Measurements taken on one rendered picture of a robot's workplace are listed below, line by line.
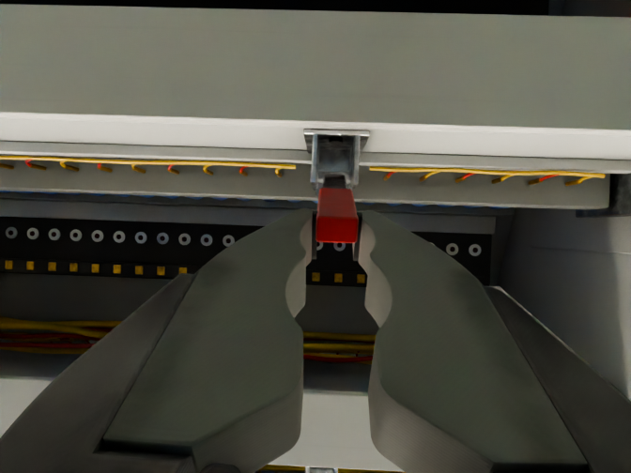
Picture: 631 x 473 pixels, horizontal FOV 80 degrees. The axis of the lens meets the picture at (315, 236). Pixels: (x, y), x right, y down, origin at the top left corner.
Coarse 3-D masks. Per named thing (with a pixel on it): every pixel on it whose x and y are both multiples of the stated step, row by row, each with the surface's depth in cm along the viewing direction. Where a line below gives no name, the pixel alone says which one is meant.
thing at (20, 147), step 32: (224, 160) 21; (256, 160) 20; (288, 160) 20; (384, 160) 20; (416, 160) 20; (448, 160) 20; (480, 160) 20; (512, 160) 20; (544, 160) 20; (576, 160) 20; (608, 160) 20
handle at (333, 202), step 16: (336, 176) 17; (320, 192) 13; (336, 192) 13; (352, 192) 14; (320, 208) 11; (336, 208) 11; (352, 208) 11; (320, 224) 11; (336, 224) 11; (352, 224) 11; (320, 240) 11; (336, 240) 11; (352, 240) 11
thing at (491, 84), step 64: (0, 64) 15; (64, 64) 15; (128, 64) 15; (192, 64) 15; (256, 64) 15; (320, 64) 15; (384, 64) 15; (448, 64) 15; (512, 64) 15; (576, 64) 15; (0, 128) 18; (64, 128) 17; (128, 128) 17; (192, 128) 17; (256, 128) 16; (320, 128) 16; (384, 128) 16; (448, 128) 15; (512, 128) 15; (576, 128) 15
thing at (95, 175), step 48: (96, 192) 24; (144, 192) 23; (192, 192) 23; (240, 192) 22; (288, 192) 22; (384, 192) 22; (432, 192) 22; (480, 192) 22; (528, 192) 22; (576, 192) 22
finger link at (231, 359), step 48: (240, 240) 10; (288, 240) 10; (192, 288) 8; (240, 288) 8; (288, 288) 9; (192, 336) 7; (240, 336) 7; (288, 336) 7; (144, 384) 6; (192, 384) 6; (240, 384) 6; (288, 384) 6; (144, 432) 5; (192, 432) 5; (240, 432) 6; (288, 432) 6
